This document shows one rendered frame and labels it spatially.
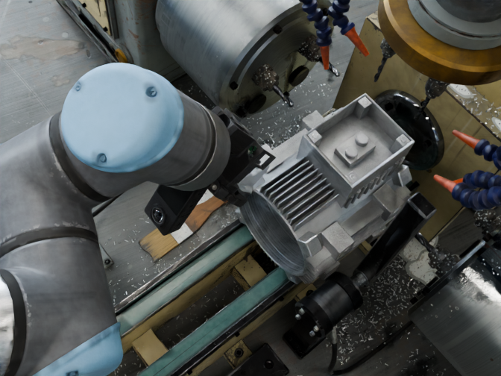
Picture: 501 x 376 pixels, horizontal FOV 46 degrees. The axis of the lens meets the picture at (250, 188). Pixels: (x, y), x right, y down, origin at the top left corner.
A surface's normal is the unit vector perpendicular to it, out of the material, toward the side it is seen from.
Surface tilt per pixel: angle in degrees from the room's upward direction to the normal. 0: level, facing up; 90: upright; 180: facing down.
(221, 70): 65
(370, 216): 0
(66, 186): 59
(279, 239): 2
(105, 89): 25
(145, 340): 0
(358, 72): 90
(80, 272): 37
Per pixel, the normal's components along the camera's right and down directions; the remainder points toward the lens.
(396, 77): -0.77, 0.54
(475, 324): -0.61, 0.22
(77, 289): 0.57, -0.57
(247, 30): -0.33, -0.10
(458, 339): -0.71, 0.38
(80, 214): 0.83, -0.44
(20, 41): 0.09, -0.44
